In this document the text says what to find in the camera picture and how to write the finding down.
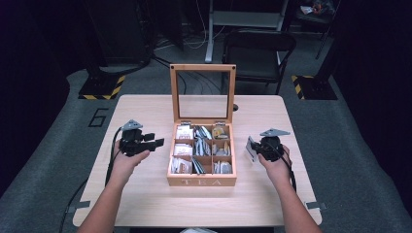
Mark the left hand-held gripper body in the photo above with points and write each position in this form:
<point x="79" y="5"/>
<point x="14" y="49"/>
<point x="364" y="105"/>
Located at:
<point x="131" y="142"/>

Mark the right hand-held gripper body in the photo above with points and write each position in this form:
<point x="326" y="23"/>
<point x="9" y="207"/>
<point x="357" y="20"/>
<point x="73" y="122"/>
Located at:
<point x="273" y="147"/>

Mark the grey foil tea sachet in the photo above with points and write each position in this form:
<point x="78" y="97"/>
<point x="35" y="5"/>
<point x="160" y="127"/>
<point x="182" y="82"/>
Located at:
<point x="250" y="149"/>

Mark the wooden tea box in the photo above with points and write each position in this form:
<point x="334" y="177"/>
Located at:
<point x="200" y="181"/>

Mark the person's right hand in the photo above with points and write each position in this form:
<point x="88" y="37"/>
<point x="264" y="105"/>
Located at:
<point x="277" y="171"/>

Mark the person's left hand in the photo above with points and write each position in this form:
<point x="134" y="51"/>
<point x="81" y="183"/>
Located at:
<point x="124" y="168"/>

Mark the assorted tea bags pile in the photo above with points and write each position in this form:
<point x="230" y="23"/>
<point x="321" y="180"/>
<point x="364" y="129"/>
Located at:
<point x="202" y="149"/>

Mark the hazard striped black stand base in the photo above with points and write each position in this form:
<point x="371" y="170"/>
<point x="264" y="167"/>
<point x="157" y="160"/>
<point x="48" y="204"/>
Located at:
<point x="315" y="87"/>
<point x="100" y="87"/>

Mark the grey tape strip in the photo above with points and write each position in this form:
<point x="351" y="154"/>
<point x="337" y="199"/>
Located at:
<point x="79" y="206"/>
<point x="315" y="205"/>

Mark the black folding chair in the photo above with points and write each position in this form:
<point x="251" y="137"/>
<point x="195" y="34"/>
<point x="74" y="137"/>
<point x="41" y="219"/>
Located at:
<point x="259" y="61"/>

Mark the person's white clothing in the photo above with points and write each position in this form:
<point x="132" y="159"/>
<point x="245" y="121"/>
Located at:
<point x="197" y="230"/>

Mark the dark equipment cabinet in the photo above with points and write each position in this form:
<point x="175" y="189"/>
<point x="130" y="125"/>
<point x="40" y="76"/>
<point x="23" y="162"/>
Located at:
<point x="116" y="32"/>

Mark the dark cluttered side table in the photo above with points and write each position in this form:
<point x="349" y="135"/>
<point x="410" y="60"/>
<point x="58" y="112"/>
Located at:
<point x="315" y="13"/>

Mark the white metal desk frame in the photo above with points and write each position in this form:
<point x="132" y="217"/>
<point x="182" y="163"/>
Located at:
<point x="210" y="39"/>

